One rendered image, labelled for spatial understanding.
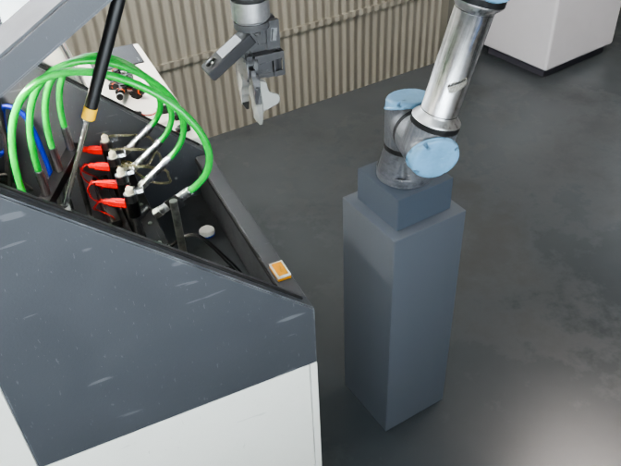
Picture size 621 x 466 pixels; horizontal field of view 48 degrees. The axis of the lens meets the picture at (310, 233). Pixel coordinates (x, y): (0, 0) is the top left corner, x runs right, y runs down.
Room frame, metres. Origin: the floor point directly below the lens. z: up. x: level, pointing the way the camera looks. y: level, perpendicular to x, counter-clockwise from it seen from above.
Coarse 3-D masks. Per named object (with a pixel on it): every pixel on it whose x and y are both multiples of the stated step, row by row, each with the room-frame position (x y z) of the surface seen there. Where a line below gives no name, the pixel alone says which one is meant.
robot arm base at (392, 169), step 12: (384, 144) 1.53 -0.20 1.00; (384, 156) 1.52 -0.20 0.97; (396, 156) 1.49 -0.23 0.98; (384, 168) 1.51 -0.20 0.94; (396, 168) 1.49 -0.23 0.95; (408, 168) 1.48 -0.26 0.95; (384, 180) 1.50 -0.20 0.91; (396, 180) 1.48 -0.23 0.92; (408, 180) 1.47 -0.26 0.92; (420, 180) 1.48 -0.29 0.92
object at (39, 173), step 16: (64, 64) 1.27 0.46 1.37; (80, 64) 1.28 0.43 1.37; (112, 64) 1.30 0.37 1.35; (32, 96) 1.24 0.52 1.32; (32, 112) 1.24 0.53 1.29; (32, 128) 1.23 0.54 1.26; (32, 144) 1.23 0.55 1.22; (176, 144) 1.35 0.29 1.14; (32, 160) 1.23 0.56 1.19; (48, 192) 1.23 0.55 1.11
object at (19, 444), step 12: (0, 396) 0.77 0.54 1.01; (0, 408) 0.77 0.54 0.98; (0, 420) 0.77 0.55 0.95; (12, 420) 0.77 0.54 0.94; (0, 432) 0.76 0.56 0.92; (12, 432) 0.77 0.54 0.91; (0, 444) 0.76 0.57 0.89; (12, 444) 0.77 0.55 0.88; (24, 444) 0.77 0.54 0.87; (0, 456) 0.76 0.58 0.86; (12, 456) 0.76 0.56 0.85; (24, 456) 0.77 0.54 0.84
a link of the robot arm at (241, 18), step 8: (232, 8) 1.32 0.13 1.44; (240, 8) 1.31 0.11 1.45; (248, 8) 1.31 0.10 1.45; (256, 8) 1.31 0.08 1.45; (264, 8) 1.32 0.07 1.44; (232, 16) 1.33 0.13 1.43; (240, 16) 1.31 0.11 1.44; (248, 16) 1.31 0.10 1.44; (256, 16) 1.31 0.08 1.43; (264, 16) 1.32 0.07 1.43; (240, 24) 1.32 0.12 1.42; (248, 24) 1.31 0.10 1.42; (256, 24) 1.31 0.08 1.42
